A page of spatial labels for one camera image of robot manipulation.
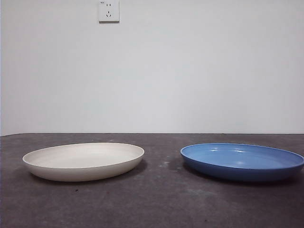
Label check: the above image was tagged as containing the white round plate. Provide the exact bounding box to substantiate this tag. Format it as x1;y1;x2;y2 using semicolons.
22;142;145;182

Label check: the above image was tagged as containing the blue round plate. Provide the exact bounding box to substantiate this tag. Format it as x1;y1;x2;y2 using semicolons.
180;142;304;183

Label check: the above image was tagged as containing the white wall socket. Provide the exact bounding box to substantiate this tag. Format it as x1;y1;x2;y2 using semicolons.
98;0;120;24

